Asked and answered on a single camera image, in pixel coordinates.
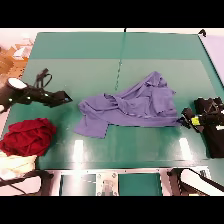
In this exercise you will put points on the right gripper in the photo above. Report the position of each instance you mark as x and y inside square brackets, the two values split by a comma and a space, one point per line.
[194, 120]

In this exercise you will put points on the black garment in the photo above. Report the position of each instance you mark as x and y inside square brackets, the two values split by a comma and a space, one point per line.
[215, 143]

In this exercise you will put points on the silver frame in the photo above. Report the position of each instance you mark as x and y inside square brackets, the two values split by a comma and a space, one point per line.
[106, 183]

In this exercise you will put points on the purple shirt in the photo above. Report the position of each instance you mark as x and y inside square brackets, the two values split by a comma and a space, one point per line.
[140, 105]

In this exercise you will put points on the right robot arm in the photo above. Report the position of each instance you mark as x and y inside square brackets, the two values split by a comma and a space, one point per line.
[200, 181]

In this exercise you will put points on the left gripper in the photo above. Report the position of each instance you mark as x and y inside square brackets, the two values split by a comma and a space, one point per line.
[57, 98]

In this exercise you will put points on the white garment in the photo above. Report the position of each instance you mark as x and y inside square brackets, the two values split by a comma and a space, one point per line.
[15, 165]

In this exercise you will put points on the red garment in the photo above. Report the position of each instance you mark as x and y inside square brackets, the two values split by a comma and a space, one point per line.
[28, 136]

